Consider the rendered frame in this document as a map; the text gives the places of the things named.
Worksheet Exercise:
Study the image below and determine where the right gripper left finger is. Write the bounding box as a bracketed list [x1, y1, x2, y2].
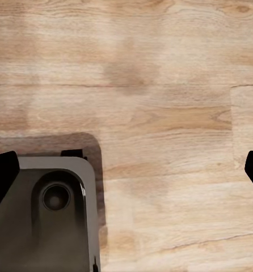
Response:
[0, 151, 20, 204]

